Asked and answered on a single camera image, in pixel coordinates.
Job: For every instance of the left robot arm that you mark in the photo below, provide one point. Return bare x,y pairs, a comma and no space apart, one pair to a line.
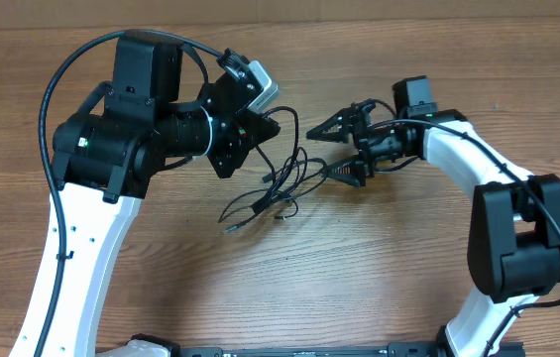
100,161

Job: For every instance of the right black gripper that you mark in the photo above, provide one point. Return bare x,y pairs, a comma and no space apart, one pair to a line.
358,170

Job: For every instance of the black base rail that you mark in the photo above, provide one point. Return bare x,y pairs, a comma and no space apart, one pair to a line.
304,352

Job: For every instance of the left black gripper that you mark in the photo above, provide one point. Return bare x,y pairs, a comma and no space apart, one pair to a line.
245,132

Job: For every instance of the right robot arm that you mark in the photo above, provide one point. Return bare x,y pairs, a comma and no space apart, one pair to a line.
513,251

